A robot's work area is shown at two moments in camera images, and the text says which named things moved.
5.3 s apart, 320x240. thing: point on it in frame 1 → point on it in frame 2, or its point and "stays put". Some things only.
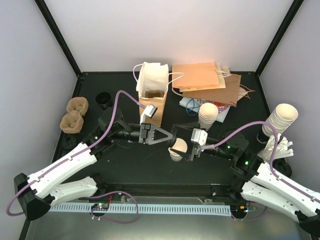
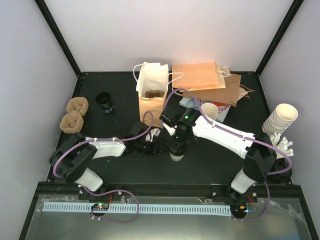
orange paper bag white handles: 152,86 stays put
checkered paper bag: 223,109 stays put
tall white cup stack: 282,117 stays put
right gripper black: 196,152 → 173,145
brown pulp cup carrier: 150,94 stays put
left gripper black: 145,134 → 156,149
